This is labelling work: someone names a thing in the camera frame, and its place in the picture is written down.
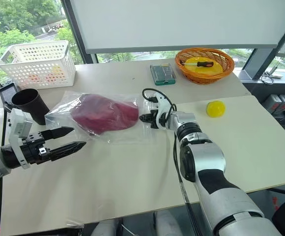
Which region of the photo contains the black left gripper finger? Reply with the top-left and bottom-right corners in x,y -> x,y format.
49,141 -> 87,162
40,126 -> 75,142

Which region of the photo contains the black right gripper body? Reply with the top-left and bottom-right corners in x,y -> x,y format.
147,109 -> 159,129

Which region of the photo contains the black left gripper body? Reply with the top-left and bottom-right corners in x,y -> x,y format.
19,131 -> 53,165

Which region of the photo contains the clear plastic bag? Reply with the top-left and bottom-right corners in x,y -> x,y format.
44,90 -> 178,146

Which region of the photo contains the dark red cap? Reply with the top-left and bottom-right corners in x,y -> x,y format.
70,94 -> 140,136

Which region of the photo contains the black plastic cup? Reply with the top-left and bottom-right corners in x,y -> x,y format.
11,88 -> 51,126

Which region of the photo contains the green screwdriver bit case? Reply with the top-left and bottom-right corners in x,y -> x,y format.
150,63 -> 178,87

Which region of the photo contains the yellow toy fruit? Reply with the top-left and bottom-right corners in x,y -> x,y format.
51,65 -> 65,77

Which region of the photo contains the small black screen device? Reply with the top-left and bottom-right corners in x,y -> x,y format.
0,82 -> 20,106

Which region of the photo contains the yellow ball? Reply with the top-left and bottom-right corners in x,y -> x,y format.
205,100 -> 227,119

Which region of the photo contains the orange wicker basket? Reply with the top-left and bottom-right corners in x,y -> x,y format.
174,47 -> 235,85

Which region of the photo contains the yellow plastic plate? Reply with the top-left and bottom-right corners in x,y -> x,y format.
181,57 -> 224,74

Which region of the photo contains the white perforated plastic basket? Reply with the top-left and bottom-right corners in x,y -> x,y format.
0,39 -> 77,90

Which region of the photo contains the grey rounded robot leg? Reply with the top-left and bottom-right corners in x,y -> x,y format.
155,210 -> 184,236
91,216 -> 124,236

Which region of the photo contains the white board panel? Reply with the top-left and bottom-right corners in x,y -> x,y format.
69,0 -> 285,55

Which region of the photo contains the white power strip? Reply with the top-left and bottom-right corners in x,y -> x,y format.
264,70 -> 284,80

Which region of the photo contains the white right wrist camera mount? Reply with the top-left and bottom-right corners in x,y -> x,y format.
154,92 -> 173,130

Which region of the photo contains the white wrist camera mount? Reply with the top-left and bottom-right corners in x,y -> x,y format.
7,107 -> 33,170
154,92 -> 173,130

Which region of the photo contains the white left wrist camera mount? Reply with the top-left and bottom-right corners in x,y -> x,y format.
7,107 -> 33,170

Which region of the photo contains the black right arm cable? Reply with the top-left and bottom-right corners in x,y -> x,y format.
142,88 -> 205,236

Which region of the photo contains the black orange handled screwdriver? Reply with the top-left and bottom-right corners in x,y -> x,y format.
180,60 -> 215,69

